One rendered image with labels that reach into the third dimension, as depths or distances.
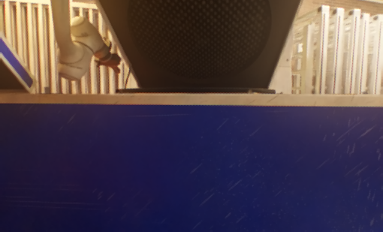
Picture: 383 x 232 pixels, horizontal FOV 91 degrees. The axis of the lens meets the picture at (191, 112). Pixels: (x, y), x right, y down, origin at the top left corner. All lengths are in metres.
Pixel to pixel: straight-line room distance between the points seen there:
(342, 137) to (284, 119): 0.11
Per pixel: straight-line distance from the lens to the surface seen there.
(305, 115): 0.43
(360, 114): 0.48
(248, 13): 1.22
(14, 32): 2.89
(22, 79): 1.59
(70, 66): 0.96
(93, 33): 1.04
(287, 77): 1.97
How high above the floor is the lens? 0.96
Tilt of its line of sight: 5 degrees down
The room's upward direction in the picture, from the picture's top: straight up
